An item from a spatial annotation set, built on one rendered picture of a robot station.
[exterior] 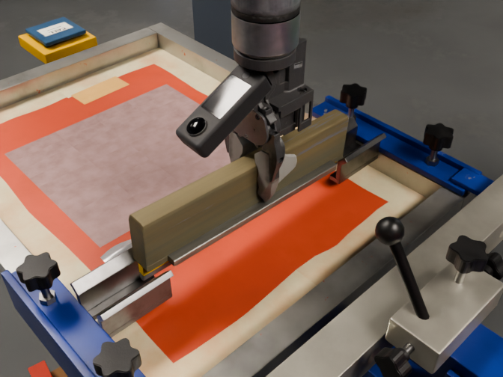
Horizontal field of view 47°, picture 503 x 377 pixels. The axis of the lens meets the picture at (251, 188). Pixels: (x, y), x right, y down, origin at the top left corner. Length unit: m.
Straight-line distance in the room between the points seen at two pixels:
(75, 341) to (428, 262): 0.41
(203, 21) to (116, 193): 0.74
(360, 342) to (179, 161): 0.48
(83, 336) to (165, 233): 0.14
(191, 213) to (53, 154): 0.40
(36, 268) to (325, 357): 0.33
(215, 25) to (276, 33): 0.91
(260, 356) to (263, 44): 0.34
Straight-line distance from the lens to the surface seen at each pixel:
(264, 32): 0.63
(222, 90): 0.67
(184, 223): 0.69
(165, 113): 1.09
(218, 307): 0.75
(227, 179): 0.71
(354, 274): 0.75
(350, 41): 3.57
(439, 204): 0.87
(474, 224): 0.78
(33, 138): 1.09
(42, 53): 1.38
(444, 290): 0.64
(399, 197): 0.92
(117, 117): 1.10
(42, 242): 0.87
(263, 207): 0.77
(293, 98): 0.70
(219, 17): 1.52
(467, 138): 2.85
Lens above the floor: 1.54
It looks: 40 degrees down
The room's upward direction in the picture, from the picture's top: straight up
